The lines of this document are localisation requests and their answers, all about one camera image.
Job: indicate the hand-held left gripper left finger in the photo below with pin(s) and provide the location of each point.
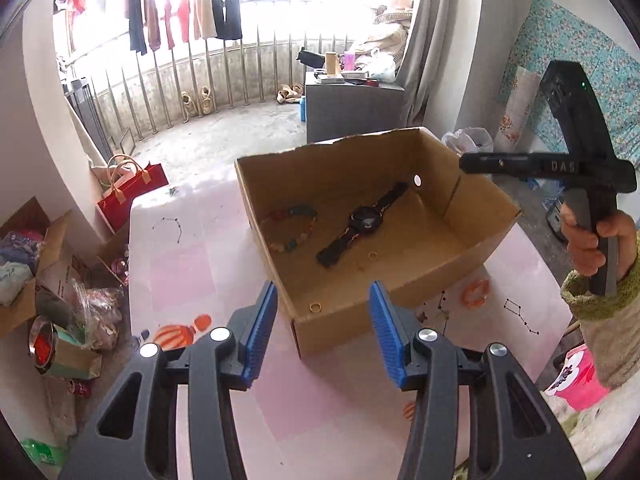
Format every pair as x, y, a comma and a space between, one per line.
260, 335

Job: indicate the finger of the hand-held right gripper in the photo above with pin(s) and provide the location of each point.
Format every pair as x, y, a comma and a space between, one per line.
500, 164

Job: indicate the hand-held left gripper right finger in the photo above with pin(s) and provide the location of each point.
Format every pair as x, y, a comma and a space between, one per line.
387, 335

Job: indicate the brown cardboard box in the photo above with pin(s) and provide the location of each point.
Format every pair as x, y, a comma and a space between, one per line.
330, 335

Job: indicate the black pink smartwatch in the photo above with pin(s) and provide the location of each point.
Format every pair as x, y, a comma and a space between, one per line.
364, 217

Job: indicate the person's right forearm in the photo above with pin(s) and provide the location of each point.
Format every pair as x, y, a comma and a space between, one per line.
610, 330

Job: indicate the person's right hand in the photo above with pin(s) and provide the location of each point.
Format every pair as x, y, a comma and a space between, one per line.
577, 245

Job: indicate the white plastic bag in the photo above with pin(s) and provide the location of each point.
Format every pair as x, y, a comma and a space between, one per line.
467, 141

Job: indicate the floral paper roll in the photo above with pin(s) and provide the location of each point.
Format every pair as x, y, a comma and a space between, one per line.
515, 105

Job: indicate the teal floral cloth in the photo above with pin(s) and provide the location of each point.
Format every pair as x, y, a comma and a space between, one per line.
617, 60

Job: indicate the black box appliance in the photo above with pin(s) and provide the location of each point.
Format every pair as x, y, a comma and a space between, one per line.
555, 220

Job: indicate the grey curtain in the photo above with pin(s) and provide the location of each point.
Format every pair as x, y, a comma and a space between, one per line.
435, 35

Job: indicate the pale plastic bag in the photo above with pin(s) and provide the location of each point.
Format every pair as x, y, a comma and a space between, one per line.
377, 66

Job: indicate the grey cabinet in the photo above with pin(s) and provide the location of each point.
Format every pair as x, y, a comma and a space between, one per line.
350, 110

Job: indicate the clear plastic bag of scraps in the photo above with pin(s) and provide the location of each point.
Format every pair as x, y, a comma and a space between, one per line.
97, 315

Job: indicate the pile of beige cloths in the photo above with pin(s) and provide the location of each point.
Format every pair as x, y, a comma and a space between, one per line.
387, 30

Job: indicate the pink bottle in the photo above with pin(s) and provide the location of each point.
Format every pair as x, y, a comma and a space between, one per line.
349, 61

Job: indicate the red gift bag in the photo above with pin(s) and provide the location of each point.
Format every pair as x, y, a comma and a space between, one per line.
135, 195

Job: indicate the red drink can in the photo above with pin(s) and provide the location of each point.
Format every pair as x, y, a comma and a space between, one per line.
80, 388

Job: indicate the pink floral blanket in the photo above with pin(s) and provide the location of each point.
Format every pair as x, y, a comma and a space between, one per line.
577, 375

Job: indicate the blue bottle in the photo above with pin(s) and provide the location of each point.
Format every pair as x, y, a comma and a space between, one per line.
302, 109

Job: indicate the steel bowl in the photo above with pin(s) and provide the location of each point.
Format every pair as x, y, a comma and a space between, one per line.
42, 345

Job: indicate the white fluffy blanket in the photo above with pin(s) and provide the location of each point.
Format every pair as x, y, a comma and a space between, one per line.
590, 435

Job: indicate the open cardboard carton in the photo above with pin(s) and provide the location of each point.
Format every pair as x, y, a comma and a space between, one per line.
30, 270

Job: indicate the pair of white shoes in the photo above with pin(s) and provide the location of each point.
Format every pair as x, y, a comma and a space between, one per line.
196, 101

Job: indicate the green plastic bottle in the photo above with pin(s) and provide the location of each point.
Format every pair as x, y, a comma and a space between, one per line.
44, 452

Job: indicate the metal balcony railing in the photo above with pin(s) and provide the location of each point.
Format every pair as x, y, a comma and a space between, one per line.
210, 75

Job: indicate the black folded rack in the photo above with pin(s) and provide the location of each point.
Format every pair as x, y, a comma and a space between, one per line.
87, 115

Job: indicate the row of hanging clothes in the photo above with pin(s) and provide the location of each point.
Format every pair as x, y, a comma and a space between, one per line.
150, 0

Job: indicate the dark picture frame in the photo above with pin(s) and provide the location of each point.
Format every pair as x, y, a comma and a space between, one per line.
126, 141

